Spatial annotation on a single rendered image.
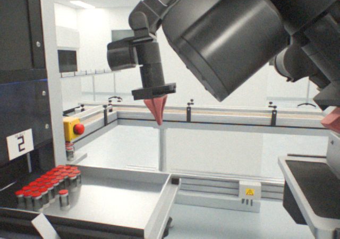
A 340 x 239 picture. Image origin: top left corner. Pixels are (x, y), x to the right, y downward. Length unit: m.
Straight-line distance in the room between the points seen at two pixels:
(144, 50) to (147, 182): 0.38
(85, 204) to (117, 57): 0.37
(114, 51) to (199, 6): 0.49
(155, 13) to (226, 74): 0.48
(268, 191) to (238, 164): 0.60
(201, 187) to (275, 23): 1.52
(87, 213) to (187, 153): 1.62
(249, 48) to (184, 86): 1.94
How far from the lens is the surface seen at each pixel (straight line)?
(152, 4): 0.64
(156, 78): 0.63
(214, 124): 1.50
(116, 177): 0.83
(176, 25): 0.18
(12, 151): 0.77
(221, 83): 0.17
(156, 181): 0.79
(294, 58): 0.61
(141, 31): 0.63
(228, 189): 1.66
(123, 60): 0.65
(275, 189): 1.67
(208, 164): 2.24
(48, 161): 0.94
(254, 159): 2.22
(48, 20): 0.89
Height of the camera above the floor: 1.24
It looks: 11 degrees down
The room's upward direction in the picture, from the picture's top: straight up
